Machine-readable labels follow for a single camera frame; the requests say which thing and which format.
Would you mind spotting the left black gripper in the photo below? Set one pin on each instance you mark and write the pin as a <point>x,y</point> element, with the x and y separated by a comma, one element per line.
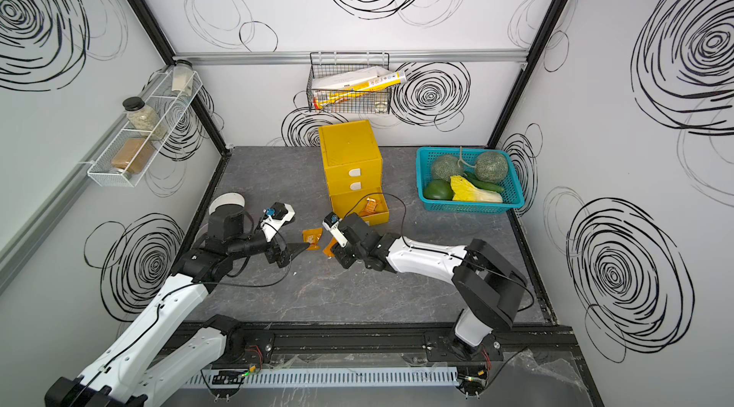
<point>274,254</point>

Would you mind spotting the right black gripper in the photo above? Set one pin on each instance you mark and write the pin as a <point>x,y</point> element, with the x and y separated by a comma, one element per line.
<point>339,252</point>

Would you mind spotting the orange cookie packet large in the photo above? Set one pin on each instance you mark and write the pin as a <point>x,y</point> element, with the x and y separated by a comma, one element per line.
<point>328,250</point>

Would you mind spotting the yellow bottom drawer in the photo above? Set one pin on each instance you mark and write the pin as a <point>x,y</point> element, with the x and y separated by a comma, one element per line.
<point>354,202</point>

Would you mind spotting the yellow drawer cabinet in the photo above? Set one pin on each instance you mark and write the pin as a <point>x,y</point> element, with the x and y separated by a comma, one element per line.
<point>352,163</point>

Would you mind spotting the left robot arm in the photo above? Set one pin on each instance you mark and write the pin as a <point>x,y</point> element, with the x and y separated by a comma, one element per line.
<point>126,374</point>

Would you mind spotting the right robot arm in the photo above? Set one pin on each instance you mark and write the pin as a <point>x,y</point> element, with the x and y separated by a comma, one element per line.
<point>491,287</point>

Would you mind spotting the white orange bowl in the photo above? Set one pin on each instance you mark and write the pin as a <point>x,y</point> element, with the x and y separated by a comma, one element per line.
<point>231,198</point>

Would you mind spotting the green avocado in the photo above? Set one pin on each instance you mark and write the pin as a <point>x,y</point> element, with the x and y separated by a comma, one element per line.
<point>438,189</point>

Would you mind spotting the left green melon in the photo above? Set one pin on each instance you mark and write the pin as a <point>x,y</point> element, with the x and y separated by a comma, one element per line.
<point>445,167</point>

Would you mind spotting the green melon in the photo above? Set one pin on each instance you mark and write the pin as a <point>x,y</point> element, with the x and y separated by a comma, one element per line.
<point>445,167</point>
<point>491,166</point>

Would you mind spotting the yellow white cabbage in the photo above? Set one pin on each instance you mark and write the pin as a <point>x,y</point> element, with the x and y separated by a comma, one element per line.
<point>464,191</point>

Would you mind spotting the green cucumber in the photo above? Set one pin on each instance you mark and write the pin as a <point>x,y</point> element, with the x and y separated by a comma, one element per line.
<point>484,185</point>

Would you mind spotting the right green melon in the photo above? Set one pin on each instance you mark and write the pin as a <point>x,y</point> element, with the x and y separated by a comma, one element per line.
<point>491,166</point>

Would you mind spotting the teal plastic basket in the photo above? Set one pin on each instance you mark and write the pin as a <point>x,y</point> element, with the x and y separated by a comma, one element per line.
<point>513,196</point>

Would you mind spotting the yellow white package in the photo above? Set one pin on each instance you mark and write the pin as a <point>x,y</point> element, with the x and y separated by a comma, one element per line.
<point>345,86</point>

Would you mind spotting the black lid spice jar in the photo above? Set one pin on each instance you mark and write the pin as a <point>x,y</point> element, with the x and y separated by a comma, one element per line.
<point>144,118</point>

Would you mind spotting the clear jar far shelf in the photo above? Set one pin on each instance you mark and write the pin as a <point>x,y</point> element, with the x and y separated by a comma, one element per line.
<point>182,77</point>

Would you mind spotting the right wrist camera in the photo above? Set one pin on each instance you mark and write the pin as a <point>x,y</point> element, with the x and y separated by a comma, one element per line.
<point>331,223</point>

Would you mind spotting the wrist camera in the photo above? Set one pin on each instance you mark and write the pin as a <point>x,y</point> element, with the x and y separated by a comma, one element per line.
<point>331,223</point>
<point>274,218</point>

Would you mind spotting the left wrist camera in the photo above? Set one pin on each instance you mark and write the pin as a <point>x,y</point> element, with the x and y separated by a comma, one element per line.
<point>274,218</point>

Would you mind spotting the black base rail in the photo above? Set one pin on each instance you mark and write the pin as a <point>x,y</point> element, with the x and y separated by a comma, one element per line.
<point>268,344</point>

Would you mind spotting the white slotted cable duct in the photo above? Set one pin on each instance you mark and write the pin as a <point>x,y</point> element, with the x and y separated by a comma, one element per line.
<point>331,378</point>

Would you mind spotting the black wire wall basket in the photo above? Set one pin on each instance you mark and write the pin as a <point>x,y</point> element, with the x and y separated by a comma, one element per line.
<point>331,63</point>

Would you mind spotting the white wire wall shelf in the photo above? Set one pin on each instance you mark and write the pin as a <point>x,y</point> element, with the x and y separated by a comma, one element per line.
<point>185,135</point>

